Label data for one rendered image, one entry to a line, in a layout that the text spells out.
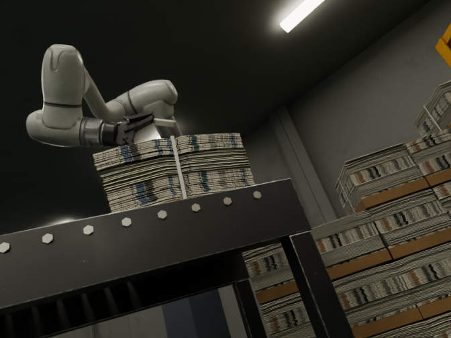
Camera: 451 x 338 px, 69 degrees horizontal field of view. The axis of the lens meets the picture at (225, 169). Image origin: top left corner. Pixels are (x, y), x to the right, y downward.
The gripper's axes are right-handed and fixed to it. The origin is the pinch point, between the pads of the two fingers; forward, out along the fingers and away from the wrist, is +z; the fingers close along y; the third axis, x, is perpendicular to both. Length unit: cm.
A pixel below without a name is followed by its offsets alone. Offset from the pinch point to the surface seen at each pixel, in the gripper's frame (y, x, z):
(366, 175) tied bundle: -12, -29, 89
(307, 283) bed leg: 47, 30, 28
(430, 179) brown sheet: -8, -19, 113
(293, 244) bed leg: 40, 30, 26
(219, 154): 12.5, 15.4, 13.4
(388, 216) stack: 7, -29, 95
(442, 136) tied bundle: -28, -14, 121
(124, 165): 18.4, 15.0, -10.2
